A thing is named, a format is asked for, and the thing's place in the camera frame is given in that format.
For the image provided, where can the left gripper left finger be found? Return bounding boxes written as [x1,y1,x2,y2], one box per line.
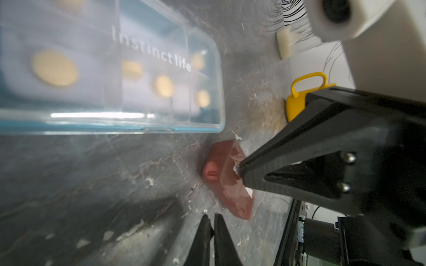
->
[184,215,213,266]

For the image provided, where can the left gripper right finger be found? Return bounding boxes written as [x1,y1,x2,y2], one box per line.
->
[214,213,243,266]

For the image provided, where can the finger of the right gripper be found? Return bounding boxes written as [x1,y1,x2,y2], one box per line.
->
[240,87,426,216]

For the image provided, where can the dark red pillbox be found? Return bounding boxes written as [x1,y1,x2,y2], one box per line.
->
[202,140,256,220]

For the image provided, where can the blue rectangular pillbox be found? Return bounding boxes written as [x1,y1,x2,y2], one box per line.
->
[1,1,226,135]

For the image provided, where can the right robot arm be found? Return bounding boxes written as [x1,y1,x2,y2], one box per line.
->
[240,87,426,266]

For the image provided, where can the yellow mug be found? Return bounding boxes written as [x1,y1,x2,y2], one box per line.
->
[285,72,336,123]

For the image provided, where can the glass bottle black cap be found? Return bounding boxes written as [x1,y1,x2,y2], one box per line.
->
[276,25,323,61]

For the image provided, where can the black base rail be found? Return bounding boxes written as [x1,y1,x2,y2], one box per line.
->
[274,199,302,266]

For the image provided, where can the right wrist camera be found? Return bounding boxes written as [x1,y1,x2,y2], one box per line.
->
[305,1,426,102]

